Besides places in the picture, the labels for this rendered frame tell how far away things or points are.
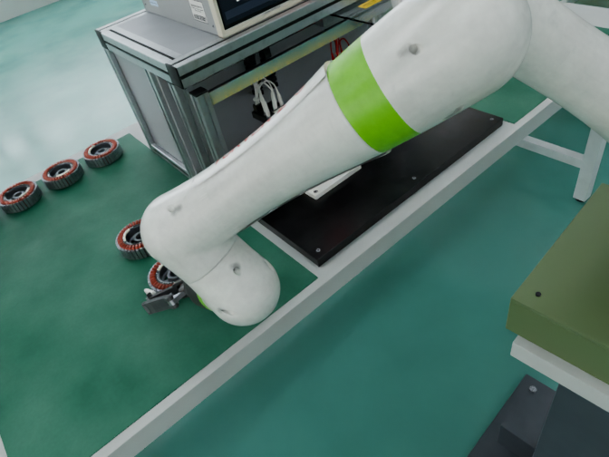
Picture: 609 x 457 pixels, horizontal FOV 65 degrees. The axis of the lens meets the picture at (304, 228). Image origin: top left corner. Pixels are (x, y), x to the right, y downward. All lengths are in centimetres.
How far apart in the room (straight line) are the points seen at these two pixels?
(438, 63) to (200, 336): 68
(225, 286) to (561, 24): 53
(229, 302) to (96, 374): 40
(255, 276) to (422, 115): 33
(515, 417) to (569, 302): 84
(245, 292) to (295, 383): 107
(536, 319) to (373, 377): 94
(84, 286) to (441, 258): 135
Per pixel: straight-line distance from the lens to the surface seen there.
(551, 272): 88
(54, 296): 121
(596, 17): 197
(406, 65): 46
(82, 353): 106
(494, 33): 46
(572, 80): 72
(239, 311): 69
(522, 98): 147
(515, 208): 224
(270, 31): 113
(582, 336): 82
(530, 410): 166
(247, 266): 68
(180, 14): 124
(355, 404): 165
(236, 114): 130
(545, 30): 68
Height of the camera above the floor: 148
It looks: 42 degrees down
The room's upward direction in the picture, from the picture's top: 14 degrees counter-clockwise
